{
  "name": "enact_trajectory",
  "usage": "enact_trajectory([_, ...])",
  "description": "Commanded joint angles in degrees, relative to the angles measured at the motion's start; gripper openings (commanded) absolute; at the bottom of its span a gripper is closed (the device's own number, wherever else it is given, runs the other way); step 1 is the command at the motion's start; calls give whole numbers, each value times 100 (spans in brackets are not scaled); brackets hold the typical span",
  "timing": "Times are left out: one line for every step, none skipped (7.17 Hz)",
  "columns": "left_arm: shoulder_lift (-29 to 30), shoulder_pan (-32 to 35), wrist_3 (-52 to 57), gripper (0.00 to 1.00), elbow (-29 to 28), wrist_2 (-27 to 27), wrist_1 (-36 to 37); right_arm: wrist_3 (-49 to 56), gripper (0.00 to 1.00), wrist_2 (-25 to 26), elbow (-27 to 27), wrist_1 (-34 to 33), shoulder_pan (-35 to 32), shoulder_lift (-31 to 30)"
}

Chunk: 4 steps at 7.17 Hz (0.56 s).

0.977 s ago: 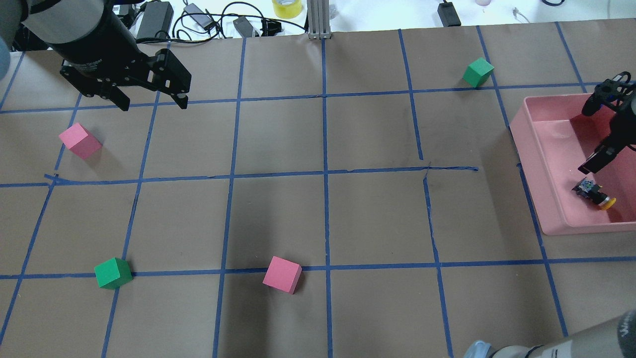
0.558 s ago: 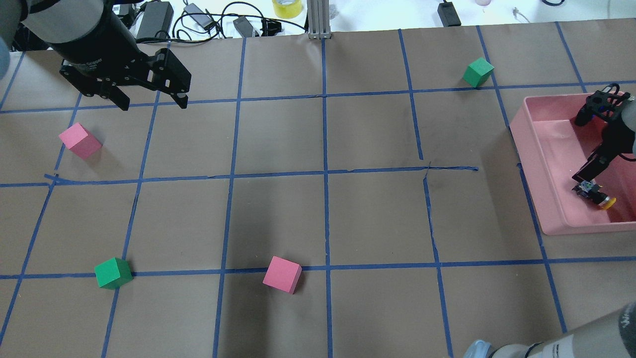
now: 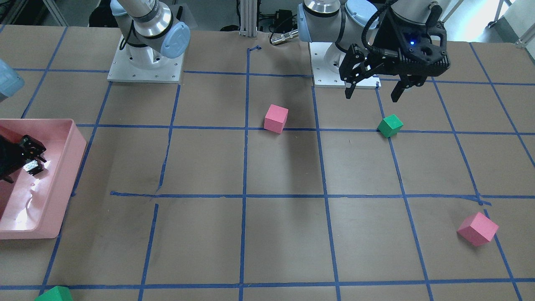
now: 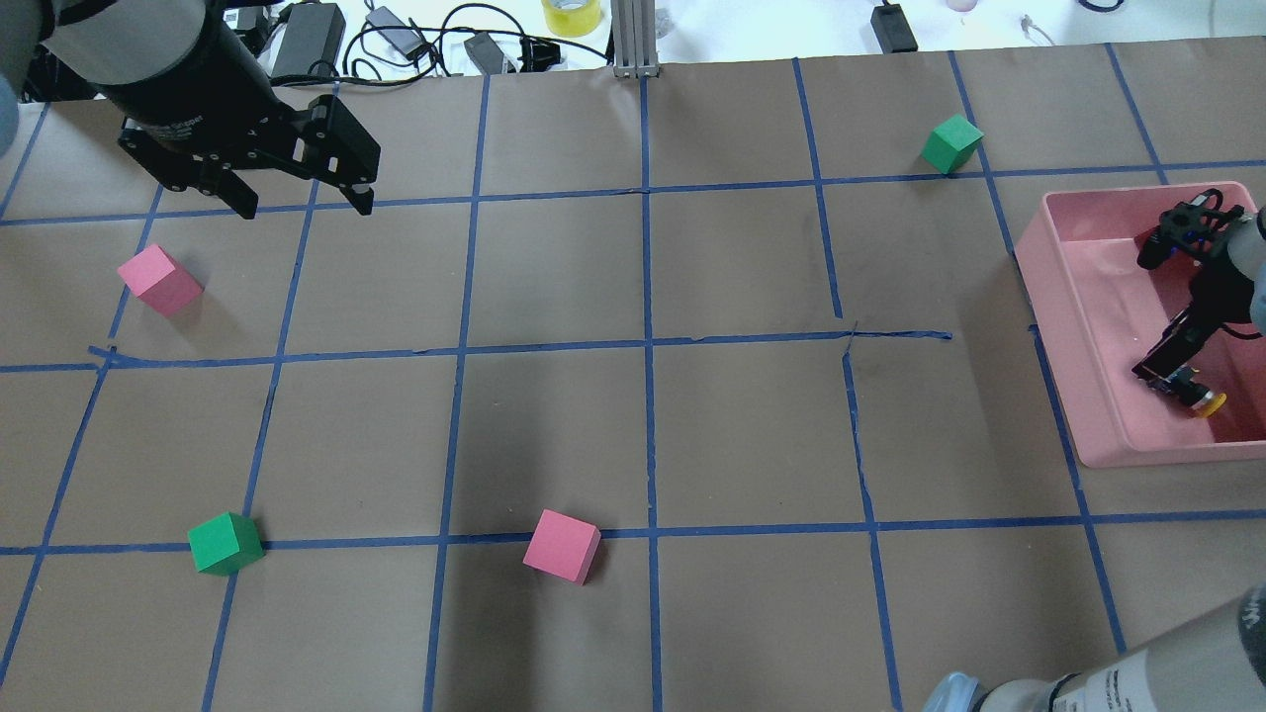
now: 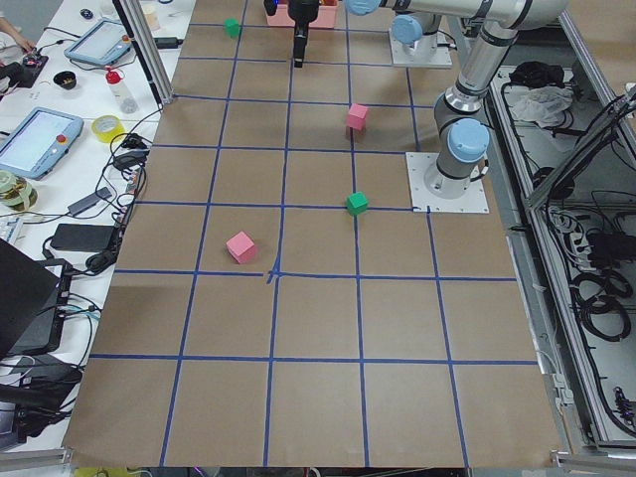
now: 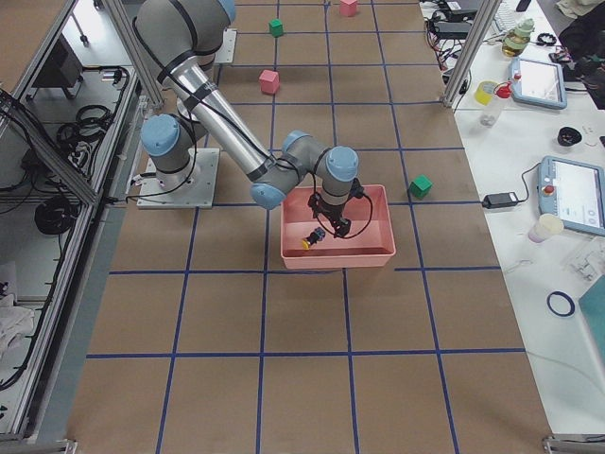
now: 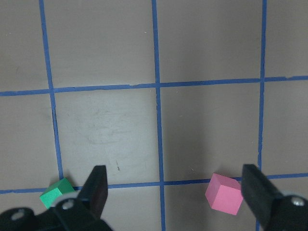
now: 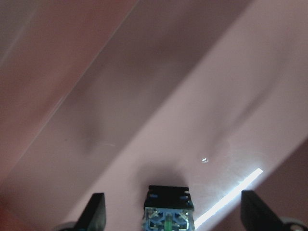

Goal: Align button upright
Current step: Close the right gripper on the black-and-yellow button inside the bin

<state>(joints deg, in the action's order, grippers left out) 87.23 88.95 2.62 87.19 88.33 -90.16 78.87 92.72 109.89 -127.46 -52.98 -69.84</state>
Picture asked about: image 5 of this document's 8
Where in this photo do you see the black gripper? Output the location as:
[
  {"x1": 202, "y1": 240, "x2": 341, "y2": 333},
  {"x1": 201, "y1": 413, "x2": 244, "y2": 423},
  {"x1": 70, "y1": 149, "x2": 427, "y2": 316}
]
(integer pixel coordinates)
[{"x1": 288, "y1": 0, "x2": 318, "y2": 68}]

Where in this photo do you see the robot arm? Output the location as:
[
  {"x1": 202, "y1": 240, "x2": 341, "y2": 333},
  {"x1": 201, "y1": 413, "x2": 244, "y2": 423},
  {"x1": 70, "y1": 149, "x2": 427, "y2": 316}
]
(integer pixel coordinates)
[
  {"x1": 370, "y1": 1, "x2": 567, "y2": 199},
  {"x1": 287, "y1": 1, "x2": 441, "y2": 69}
]

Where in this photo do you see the green cube near arm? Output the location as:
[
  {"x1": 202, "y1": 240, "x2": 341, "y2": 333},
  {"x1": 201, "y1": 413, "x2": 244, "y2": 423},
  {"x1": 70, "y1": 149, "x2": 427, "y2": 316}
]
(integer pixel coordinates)
[{"x1": 346, "y1": 191, "x2": 369, "y2": 217}]

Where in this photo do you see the pink plastic bin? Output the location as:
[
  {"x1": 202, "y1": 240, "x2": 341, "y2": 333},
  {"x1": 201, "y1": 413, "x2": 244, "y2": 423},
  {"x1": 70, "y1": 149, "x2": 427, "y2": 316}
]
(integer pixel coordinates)
[{"x1": 263, "y1": 0, "x2": 339, "y2": 29}]

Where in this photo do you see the green cube near bin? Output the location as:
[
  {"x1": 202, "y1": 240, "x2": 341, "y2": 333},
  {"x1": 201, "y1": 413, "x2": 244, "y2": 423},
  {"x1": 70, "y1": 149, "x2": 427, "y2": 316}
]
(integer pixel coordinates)
[{"x1": 224, "y1": 18, "x2": 241, "y2": 38}]

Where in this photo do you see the pink cube centre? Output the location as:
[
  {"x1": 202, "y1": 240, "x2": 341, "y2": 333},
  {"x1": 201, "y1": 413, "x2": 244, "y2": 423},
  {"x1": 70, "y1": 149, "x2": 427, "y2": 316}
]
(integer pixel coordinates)
[{"x1": 346, "y1": 103, "x2": 369, "y2": 131}]

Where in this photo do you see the pink cube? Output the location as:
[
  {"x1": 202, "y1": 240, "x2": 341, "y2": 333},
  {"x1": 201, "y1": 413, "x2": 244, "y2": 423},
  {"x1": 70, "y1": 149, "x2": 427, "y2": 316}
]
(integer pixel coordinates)
[
  {"x1": 346, "y1": 103, "x2": 369, "y2": 131},
  {"x1": 226, "y1": 231, "x2": 257, "y2": 264}
]

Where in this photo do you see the red capped squeeze bottle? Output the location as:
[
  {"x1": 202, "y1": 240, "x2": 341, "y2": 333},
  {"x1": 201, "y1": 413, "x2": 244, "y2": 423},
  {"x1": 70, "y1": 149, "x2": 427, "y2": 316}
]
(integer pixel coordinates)
[{"x1": 105, "y1": 67, "x2": 138, "y2": 114}]

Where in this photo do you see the teach pendant far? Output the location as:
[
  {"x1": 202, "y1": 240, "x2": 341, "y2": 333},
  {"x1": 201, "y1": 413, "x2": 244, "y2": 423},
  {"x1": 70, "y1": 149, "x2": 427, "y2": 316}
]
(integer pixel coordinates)
[{"x1": 64, "y1": 19, "x2": 131, "y2": 67}]

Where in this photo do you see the teach pendant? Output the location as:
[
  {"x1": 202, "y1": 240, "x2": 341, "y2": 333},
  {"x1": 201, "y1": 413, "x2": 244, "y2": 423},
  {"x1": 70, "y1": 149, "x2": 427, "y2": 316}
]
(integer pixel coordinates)
[
  {"x1": 1, "y1": 107, "x2": 83, "y2": 180},
  {"x1": 64, "y1": 19, "x2": 131, "y2": 67}
]

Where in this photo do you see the pink cube far side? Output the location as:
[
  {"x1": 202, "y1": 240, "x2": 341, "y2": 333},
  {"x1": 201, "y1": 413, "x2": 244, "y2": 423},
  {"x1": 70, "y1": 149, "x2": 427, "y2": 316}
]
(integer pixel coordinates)
[{"x1": 226, "y1": 231, "x2": 257, "y2": 264}]

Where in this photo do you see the yellow tape roll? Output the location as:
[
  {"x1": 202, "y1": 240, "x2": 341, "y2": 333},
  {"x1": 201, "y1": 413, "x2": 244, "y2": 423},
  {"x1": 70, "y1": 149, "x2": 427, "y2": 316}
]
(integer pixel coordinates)
[{"x1": 91, "y1": 114, "x2": 125, "y2": 144}]

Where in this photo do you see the black bowl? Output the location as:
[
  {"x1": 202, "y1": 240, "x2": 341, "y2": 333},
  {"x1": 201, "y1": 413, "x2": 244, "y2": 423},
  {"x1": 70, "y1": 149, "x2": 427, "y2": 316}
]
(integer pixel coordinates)
[{"x1": 53, "y1": 71, "x2": 78, "y2": 90}]

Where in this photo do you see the teach pendant near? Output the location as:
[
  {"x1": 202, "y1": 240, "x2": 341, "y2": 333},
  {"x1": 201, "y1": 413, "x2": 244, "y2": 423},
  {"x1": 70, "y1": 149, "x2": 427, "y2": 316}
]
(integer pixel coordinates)
[{"x1": 1, "y1": 107, "x2": 83, "y2": 180}]

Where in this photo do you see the black power adapter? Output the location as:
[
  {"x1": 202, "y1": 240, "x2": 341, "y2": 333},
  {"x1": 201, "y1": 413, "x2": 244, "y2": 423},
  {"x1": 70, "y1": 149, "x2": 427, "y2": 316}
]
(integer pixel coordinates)
[{"x1": 51, "y1": 224, "x2": 115, "y2": 252}]

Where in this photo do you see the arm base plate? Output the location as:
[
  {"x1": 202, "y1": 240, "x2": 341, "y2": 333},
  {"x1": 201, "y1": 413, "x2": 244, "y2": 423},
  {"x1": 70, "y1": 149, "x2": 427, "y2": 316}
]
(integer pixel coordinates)
[
  {"x1": 405, "y1": 152, "x2": 489, "y2": 214},
  {"x1": 390, "y1": 32, "x2": 452, "y2": 70}
]

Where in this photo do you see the aluminium frame post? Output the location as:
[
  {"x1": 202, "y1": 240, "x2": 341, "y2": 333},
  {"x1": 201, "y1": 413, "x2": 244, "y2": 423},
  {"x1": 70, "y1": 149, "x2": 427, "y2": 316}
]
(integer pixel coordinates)
[{"x1": 111, "y1": 0, "x2": 174, "y2": 106}]

